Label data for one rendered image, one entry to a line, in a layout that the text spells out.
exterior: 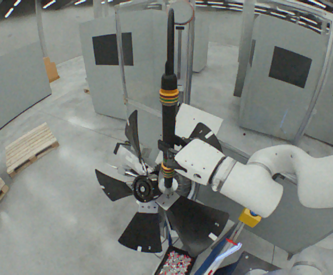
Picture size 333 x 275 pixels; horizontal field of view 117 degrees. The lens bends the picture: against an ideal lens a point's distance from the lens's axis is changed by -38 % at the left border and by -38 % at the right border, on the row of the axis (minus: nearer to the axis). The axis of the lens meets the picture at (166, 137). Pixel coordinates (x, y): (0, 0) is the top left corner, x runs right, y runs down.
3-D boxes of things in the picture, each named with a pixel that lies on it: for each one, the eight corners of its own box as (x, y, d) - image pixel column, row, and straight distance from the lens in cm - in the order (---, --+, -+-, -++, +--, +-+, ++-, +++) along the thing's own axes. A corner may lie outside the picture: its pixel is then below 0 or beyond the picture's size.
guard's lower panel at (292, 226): (134, 153, 251) (126, 99, 199) (293, 252, 228) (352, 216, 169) (133, 154, 250) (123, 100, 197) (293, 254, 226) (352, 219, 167)
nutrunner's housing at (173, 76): (163, 185, 64) (161, 59, 37) (173, 185, 64) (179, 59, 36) (162, 193, 62) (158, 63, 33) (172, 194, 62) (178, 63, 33)
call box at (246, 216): (248, 200, 104) (254, 190, 96) (261, 207, 105) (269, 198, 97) (236, 220, 95) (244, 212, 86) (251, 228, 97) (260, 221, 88)
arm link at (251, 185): (242, 152, 39) (224, 180, 34) (289, 177, 41) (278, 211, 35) (233, 171, 46) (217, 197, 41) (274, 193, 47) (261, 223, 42)
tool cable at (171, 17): (175, 99, 98) (177, 18, 88) (179, 100, 98) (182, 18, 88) (164, 174, 54) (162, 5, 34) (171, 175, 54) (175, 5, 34)
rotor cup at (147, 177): (142, 189, 84) (125, 192, 75) (154, 165, 79) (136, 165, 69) (163, 206, 79) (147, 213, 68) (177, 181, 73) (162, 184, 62)
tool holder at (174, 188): (160, 173, 64) (159, 156, 57) (178, 175, 64) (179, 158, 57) (157, 193, 59) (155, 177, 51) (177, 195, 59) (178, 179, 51)
